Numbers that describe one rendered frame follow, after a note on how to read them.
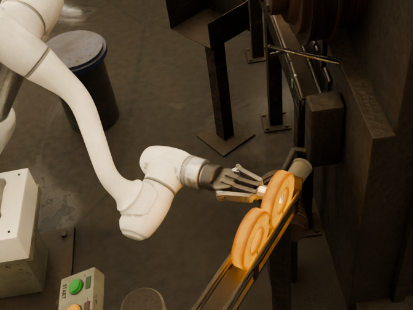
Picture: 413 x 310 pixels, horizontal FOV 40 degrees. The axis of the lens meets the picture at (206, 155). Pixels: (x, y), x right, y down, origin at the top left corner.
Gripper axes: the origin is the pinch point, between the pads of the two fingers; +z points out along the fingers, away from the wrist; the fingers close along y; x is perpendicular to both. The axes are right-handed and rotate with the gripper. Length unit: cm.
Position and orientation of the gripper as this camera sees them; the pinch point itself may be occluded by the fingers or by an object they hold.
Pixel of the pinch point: (270, 194)
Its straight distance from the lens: 151.3
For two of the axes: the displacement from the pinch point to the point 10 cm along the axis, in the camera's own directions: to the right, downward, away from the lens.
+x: -1.9, -7.1, -6.8
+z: 8.5, 2.3, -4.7
